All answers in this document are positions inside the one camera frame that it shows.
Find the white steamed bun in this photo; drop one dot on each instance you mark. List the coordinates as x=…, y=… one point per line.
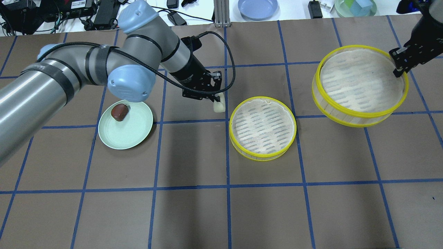
x=219, y=104

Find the yellow bamboo steamer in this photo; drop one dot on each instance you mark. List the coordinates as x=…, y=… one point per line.
x=355, y=86
x=262, y=128

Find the brown steamed bun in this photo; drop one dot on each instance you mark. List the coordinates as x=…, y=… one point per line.
x=119, y=112

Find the green plate with blocks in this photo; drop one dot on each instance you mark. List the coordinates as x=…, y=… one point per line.
x=355, y=8

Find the blue plate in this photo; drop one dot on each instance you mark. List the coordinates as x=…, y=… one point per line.
x=257, y=9

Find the mint green plate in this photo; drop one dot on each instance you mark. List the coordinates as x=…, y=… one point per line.
x=130, y=131

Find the black power adapter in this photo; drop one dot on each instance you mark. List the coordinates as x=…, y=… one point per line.
x=106, y=17

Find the aluminium frame post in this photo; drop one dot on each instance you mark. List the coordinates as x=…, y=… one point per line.
x=221, y=13

